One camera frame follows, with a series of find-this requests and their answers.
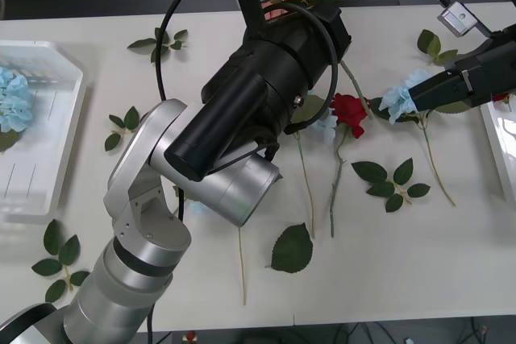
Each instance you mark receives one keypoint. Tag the shallow white box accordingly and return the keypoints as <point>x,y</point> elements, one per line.
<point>40,150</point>
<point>504,150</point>

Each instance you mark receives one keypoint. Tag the green leaf twig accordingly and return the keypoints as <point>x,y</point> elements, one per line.
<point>141,44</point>
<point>52,239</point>
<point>427,42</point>
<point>369,171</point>
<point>131,118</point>

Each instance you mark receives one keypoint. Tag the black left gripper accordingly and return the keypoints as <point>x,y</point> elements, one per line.
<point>318,44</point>

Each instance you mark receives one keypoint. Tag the silver and black left arm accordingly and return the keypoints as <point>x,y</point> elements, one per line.
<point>242,183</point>

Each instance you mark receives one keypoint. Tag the pale blue artificial flower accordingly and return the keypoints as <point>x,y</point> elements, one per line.
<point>198,208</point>
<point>397,100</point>
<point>14,98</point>
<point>328,126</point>

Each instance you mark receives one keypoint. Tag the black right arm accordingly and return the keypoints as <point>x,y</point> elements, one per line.
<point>486,32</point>

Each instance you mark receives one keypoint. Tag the pale grey right wrist camera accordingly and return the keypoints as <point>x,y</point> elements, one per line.
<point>459,19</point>

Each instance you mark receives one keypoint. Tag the large single green leaf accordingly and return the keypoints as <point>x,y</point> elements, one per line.
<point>292,249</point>

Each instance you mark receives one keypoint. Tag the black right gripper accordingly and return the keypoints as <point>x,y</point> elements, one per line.
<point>492,74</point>

